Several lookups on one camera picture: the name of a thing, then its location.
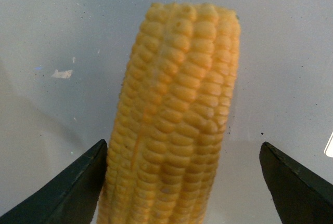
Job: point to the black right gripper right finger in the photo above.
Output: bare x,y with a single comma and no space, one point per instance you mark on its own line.
299,195

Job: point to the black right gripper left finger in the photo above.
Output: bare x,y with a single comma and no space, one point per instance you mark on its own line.
70,197

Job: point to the yellow corn cob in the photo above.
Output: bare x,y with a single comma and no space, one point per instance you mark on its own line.
172,114

